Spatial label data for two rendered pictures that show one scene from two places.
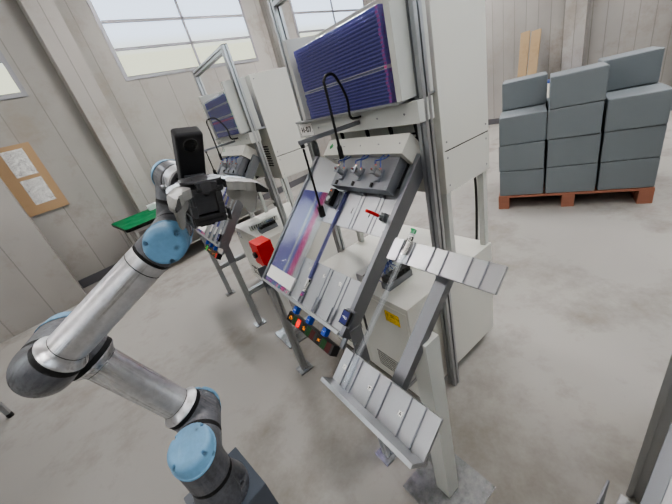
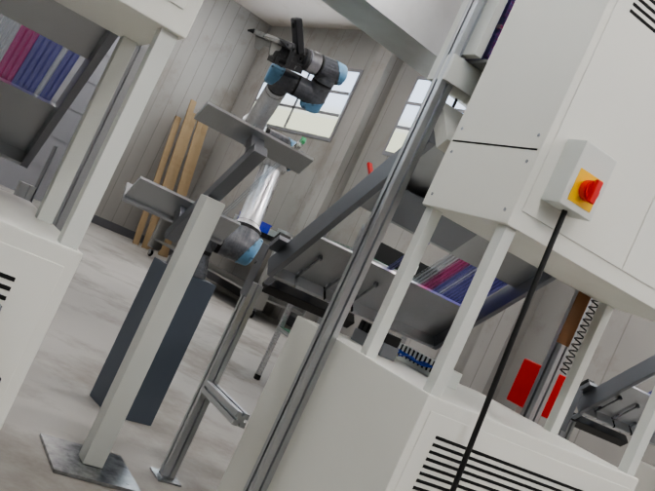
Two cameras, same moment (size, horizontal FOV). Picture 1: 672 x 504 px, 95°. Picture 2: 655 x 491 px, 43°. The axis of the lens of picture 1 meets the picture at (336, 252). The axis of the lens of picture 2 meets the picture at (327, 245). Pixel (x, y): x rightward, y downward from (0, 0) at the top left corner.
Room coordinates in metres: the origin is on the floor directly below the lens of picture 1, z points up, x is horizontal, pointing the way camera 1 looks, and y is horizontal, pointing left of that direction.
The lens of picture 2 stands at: (1.07, -2.45, 0.75)
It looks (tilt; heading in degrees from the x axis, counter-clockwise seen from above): 2 degrees up; 92
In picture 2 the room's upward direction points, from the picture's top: 25 degrees clockwise
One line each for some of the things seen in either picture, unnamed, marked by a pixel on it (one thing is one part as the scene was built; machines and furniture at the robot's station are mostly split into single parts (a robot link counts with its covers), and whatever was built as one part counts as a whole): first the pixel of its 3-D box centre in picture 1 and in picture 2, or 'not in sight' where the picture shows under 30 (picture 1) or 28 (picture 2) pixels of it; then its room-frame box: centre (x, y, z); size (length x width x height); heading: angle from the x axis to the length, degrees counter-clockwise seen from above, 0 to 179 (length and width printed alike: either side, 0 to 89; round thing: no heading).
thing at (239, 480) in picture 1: (216, 481); (191, 258); (0.54, 0.50, 0.60); 0.15 x 0.15 x 0.10
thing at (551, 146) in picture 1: (569, 135); not in sight; (2.87, -2.47, 0.58); 1.16 x 0.78 x 1.15; 54
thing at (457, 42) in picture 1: (431, 190); (593, 344); (1.64, -0.61, 0.86); 0.70 x 0.67 x 1.72; 30
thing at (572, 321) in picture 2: not in sight; (587, 286); (1.69, -0.18, 1.02); 0.06 x 0.01 x 0.35; 30
